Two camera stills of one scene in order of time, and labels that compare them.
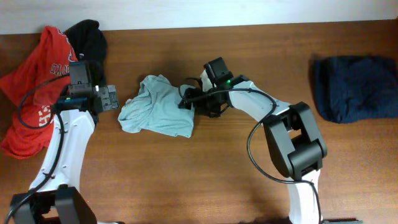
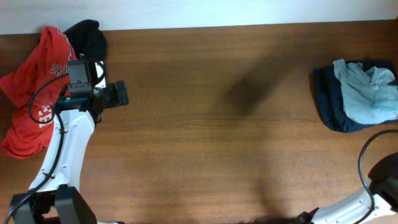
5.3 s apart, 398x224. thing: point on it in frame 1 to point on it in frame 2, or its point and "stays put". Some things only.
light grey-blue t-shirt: x=156 y=108 to x=367 y=96
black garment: x=90 y=43 stays put
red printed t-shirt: x=34 y=83 stays put
